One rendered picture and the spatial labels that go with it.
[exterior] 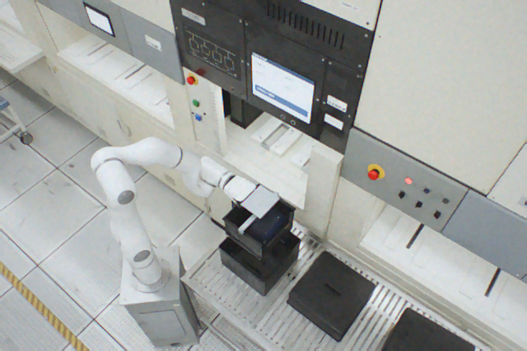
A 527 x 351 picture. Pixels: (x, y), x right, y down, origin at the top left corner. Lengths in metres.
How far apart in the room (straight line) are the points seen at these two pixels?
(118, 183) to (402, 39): 0.97
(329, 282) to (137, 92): 1.66
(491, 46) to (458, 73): 0.12
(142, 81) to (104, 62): 0.35
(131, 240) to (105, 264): 1.42
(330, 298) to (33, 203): 2.45
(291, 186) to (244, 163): 0.29
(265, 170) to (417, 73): 1.18
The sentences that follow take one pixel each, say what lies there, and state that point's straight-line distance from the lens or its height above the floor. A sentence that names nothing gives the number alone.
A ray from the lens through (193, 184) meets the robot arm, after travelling 1.70.
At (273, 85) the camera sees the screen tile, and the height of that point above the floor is 1.57.
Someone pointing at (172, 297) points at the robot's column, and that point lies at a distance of 2.11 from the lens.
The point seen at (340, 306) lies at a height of 0.86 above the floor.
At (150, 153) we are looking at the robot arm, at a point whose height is 1.58.
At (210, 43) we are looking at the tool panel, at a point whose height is 1.62.
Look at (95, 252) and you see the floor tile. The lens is 3.23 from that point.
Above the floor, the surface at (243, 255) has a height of 0.77.
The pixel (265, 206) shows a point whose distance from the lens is 1.67.
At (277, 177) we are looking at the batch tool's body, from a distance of 2.27.
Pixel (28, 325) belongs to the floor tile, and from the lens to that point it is 3.18.
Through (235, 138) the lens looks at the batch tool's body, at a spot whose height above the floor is 0.87.
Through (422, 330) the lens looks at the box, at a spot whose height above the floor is 1.01.
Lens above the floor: 2.69
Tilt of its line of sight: 54 degrees down
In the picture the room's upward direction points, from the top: straight up
